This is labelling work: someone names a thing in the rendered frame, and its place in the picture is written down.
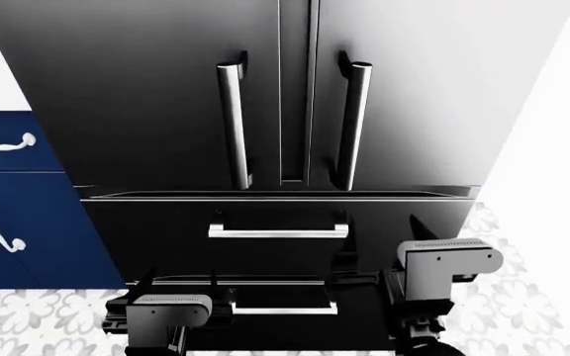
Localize low dark fridge drawer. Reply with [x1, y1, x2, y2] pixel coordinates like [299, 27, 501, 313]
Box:
[125, 276, 400, 356]

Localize stainless steel fridge body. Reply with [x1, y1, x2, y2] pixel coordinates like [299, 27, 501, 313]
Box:
[0, 0, 570, 356]

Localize stainless steel fridge door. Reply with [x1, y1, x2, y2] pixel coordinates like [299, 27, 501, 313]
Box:
[314, 0, 570, 193]
[0, 0, 282, 195]

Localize wide chrome drawer handle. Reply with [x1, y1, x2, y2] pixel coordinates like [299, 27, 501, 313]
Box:
[208, 210, 350, 239]

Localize white cabinet drawer handle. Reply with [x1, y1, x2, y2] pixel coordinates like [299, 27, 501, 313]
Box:
[0, 132, 38, 152]

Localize blue kitchen cabinet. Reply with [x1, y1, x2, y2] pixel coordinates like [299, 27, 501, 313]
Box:
[0, 110, 128, 291]

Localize long chrome door handle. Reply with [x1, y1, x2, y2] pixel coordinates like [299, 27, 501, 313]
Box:
[216, 50, 254, 191]
[328, 50, 374, 192]

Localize tall dark fridge drawer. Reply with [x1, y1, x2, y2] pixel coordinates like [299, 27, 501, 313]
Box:
[80, 196, 477, 280]

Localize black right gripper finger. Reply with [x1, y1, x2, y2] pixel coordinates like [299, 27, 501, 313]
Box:
[409, 214, 440, 246]
[331, 228, 361, 276]

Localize short chrome drawer handle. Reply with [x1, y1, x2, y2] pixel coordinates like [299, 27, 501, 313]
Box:
[227, 288, 340, 317]

